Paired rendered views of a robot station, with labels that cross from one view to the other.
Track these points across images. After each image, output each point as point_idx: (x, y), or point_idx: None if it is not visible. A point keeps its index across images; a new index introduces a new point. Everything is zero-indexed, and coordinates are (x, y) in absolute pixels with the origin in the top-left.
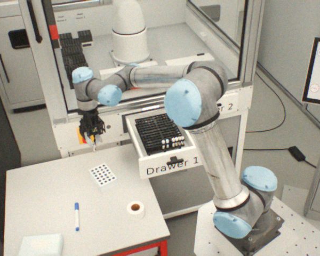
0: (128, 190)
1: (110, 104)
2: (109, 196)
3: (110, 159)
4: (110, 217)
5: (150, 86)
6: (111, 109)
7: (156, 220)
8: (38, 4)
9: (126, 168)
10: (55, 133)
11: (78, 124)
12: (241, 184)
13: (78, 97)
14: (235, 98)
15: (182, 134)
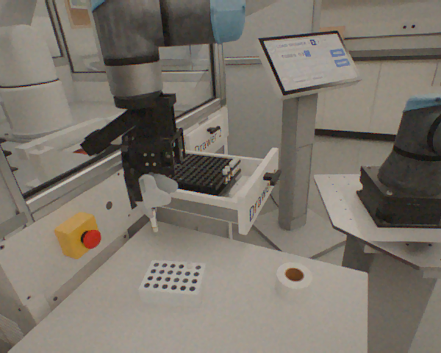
0: (231, 271)
1: (244, 23)
2: (219, 301)
3: (145, 257)
4: (272, 328)
5: None
6: (106, 165)
7: (327, 272)
8: None
9: (186, 249)
10: (6, 265)
11: (54, 220)
12: None
13: (129, 49)
14: (221, 120)
15: None
